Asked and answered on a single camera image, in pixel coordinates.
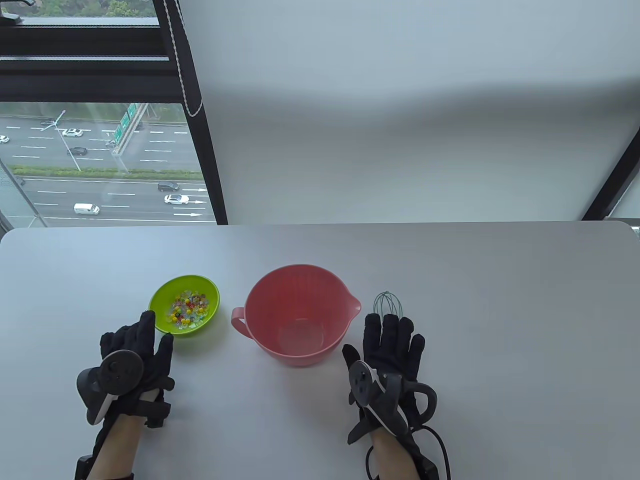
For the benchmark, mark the person's left hand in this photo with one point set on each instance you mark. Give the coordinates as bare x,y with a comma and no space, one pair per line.
151,350

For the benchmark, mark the person's right hand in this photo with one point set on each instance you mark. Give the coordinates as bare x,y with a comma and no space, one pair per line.
395,350

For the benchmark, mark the small green plastic bowl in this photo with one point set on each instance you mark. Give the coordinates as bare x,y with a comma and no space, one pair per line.
165,300

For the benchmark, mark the pile of colourful plastic decorations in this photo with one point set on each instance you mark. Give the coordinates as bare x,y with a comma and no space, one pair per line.
187,310

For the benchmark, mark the pink plastic salad bowl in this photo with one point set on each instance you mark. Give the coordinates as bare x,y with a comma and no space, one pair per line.
280,305

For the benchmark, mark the person's right forearm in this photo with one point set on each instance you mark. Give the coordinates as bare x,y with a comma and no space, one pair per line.
395,455

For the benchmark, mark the person's left forearm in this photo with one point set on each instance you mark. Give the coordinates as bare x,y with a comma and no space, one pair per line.
117,450

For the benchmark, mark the black and white left controller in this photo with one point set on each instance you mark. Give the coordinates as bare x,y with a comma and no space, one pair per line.
117,371

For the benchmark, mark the black and white controller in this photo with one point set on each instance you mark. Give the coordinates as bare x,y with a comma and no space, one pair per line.
362,382
117,371

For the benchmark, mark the black and white right controller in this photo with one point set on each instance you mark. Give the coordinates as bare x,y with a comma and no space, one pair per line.
362,382

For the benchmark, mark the black glove sensor clamp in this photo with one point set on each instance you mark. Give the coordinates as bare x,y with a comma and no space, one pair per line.
156,412

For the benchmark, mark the white roller blind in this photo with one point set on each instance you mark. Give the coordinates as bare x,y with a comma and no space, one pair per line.
400,125

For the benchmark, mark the black slanted window post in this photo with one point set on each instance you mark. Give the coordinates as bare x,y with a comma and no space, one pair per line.
612,187

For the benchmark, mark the black window frame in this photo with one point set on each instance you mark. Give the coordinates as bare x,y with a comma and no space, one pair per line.
75,80

